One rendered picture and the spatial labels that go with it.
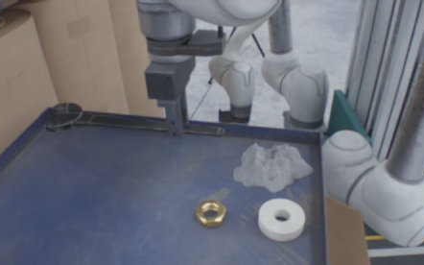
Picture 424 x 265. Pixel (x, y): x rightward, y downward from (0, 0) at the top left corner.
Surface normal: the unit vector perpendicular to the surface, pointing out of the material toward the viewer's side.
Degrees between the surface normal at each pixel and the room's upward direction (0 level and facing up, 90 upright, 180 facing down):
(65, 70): 90
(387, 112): 90
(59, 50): 90
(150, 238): 0
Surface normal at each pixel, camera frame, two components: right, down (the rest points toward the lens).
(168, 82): -0.21, 0.58
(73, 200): -0.04, -0.81
